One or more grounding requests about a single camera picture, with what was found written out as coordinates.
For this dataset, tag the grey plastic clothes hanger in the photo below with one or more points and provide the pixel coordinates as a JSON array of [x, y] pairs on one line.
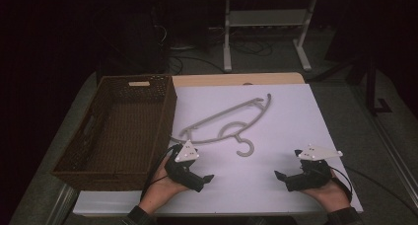
[[244, 154]]

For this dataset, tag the person's left hand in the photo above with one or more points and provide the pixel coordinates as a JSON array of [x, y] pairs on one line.
[[159, 190]]

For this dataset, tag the black metal stand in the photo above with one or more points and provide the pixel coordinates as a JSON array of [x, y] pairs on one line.
[[371, 87]]

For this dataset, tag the aluminium rail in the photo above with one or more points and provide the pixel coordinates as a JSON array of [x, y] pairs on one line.
[[62, 207], [399, 159]]

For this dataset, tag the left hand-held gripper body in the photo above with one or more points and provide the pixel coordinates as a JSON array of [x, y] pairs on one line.
[[182, 175]]

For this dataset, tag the brown wicker basket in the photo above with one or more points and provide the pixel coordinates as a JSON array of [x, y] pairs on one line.
[[131, 136]]

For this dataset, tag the person's right hand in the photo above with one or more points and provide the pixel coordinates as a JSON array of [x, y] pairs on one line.
[[332, 195]]

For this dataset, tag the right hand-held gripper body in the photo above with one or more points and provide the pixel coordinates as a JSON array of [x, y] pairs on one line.
[[310, 177]]

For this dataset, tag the white metal table frame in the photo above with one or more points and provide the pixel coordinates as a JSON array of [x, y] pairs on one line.
[[226, 37]]

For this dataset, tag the white table sheet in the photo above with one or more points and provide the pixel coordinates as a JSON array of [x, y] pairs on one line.
[[249, 185]]

